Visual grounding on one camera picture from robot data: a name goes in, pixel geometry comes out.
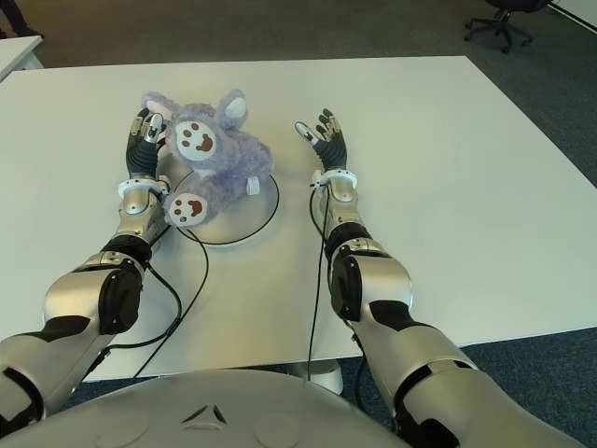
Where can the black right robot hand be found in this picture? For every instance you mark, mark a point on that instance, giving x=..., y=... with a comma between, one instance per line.
x=331, y=151

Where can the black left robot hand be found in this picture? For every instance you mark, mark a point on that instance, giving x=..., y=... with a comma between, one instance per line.
x=142, y=156

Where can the purple bunny plush doll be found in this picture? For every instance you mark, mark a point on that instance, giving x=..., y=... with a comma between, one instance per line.
x=210, y=149

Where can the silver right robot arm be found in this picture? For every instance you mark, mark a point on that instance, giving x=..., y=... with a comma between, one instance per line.
x=401, y=303

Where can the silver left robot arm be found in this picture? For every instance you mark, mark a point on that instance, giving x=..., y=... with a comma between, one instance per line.
x=70, y=294

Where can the white plate with black rim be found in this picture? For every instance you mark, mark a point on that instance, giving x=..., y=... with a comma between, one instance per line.
x=242, y=214

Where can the white side table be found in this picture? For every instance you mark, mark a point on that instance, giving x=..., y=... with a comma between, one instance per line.
x=16, y=53

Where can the black office chair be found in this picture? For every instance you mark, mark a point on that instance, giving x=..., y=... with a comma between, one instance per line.
x=501, y=23

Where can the grey robot torso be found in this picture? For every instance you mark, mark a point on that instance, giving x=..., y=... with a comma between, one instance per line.
x=210, y=420

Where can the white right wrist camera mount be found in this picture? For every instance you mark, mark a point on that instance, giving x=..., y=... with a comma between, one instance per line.
x=338, y=176

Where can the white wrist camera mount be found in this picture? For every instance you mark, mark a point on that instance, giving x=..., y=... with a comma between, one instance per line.
x=338, y=176
x=137, y=184

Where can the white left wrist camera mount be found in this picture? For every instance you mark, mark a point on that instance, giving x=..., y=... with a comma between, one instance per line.
x=137, y=184

